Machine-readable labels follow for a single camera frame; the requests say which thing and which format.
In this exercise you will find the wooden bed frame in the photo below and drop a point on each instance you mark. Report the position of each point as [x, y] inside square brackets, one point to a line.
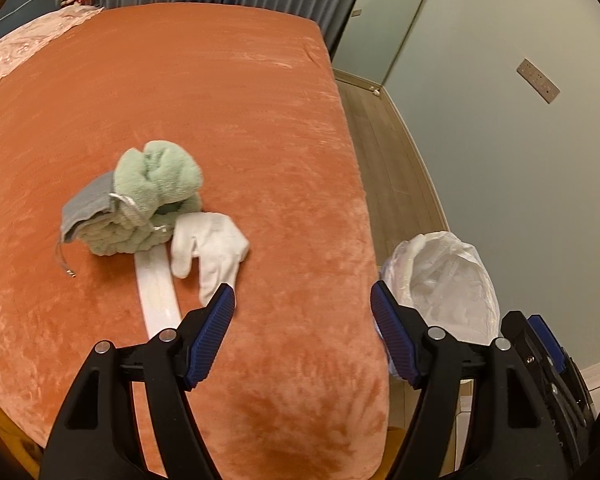
[5, 430]

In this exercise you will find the orange plush bed cover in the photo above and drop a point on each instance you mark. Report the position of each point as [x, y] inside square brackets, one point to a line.
[255, 135]

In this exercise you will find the blue padded headboard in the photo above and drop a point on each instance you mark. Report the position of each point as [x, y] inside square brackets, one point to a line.
[30, 7]

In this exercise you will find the white glove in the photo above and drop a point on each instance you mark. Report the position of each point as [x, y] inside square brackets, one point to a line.
[210, 245]

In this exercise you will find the white plastic bin liner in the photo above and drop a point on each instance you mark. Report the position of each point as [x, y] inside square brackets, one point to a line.
[450, 280]

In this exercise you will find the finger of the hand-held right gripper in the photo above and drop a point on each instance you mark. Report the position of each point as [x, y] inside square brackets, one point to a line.
[525, 345]
[547, 342]

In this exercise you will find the pink quilted blanket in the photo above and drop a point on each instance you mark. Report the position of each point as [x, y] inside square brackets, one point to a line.
[25, 45]

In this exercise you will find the green fluffy towel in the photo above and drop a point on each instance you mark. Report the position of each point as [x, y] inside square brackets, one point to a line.
[155, 175]

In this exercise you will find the bronze wall socket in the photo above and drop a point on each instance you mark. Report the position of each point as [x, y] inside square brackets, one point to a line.
[537, 81]

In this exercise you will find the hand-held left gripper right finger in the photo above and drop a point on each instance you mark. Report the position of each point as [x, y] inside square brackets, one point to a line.
[392, 335]

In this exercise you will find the gold framed standing mirror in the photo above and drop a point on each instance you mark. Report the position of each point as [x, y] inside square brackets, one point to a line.
[380, 20]

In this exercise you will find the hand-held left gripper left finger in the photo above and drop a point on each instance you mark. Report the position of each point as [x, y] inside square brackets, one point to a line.
[209, 335]

